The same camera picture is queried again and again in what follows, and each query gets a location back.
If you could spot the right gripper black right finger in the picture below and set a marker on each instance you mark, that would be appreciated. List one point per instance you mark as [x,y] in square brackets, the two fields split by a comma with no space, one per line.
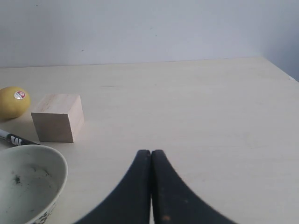
[173,201]

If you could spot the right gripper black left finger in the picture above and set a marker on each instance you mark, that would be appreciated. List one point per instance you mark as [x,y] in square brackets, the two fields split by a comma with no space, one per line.
[129,202]

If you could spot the white ceramic bowl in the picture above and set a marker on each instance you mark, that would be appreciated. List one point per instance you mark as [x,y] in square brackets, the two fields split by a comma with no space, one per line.
[32,178]

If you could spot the light wooden cube block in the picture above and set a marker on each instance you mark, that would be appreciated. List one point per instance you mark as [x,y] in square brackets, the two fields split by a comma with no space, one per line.
[58,118]

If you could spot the black marker pen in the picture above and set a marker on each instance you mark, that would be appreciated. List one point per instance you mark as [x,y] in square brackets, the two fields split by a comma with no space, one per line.
[14,139]

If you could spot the yellow lemon with sticker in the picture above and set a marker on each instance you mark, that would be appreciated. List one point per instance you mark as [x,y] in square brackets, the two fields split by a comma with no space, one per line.
[14,101]

